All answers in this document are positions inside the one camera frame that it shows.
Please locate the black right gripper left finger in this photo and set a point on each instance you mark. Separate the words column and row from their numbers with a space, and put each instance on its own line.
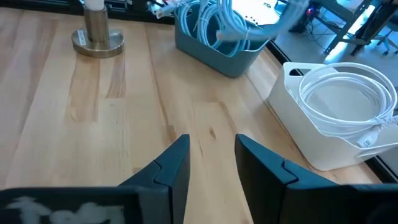
column 171, row 174

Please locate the brass lamp with white bulb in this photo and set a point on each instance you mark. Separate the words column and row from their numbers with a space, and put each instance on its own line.
column 96, row 34

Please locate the white plastic bin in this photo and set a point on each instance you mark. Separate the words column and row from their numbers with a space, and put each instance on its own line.
column 311, row 146

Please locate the office chair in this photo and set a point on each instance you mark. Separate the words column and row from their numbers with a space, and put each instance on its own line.
column 387, row 39

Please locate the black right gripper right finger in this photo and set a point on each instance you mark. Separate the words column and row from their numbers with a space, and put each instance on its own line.
column 264, row 180

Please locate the black metal desk frame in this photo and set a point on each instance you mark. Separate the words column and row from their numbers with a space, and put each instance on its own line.
column 340, row 34

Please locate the teal plastic bin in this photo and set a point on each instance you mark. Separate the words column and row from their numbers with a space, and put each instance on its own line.
column 217, row 62

